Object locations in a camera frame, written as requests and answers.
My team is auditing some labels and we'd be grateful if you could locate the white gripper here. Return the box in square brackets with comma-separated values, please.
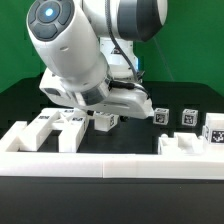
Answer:
[40, 69, 153, 119]

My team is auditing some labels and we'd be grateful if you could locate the white chair back part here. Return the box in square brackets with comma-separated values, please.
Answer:
[13, 107, 64, 152]

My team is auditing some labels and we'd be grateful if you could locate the white chair back bar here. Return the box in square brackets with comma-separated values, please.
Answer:
[58, 111, 89, 153]

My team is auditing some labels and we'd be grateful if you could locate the white U-shaped fence frame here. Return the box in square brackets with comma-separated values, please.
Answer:
[0, 120, 224, 180]

